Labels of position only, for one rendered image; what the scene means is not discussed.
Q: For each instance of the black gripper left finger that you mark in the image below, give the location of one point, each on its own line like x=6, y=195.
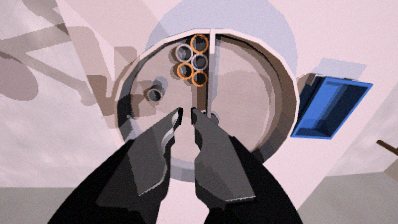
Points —
x=134, y=178

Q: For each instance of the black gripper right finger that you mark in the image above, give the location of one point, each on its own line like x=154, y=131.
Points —
x=229, y=176

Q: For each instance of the blue open crate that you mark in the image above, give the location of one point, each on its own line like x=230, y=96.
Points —
x=323, y=115

